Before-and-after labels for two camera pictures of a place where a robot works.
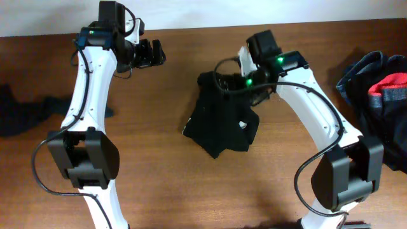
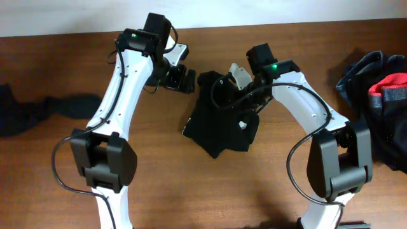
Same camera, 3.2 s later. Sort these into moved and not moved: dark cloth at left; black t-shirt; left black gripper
Moved: left black gripper
Not moved: black t-shirt; dark cloth at left
